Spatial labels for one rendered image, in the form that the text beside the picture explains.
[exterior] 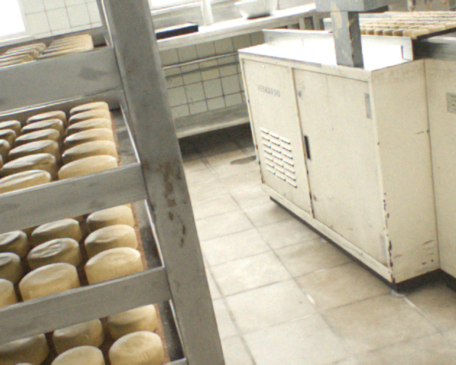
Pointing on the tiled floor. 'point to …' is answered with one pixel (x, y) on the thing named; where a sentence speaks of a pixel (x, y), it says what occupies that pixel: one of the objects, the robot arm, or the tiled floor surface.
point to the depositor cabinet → (349, 155)
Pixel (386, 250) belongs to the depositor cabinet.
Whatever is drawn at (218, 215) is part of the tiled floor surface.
